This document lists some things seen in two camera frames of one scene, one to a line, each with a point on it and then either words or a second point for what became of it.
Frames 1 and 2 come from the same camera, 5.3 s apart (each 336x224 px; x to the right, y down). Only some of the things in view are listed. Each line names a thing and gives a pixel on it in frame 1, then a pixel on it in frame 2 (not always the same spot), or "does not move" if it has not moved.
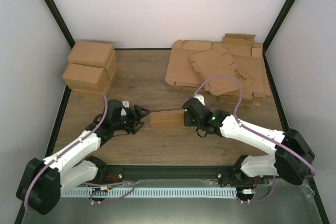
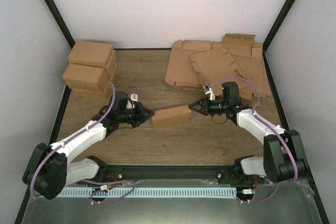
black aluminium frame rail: (164, 173) does not move
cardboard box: (90, 53) does not move
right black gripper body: (188, 122) -> (214, 109)
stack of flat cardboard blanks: (234, 69) does not move
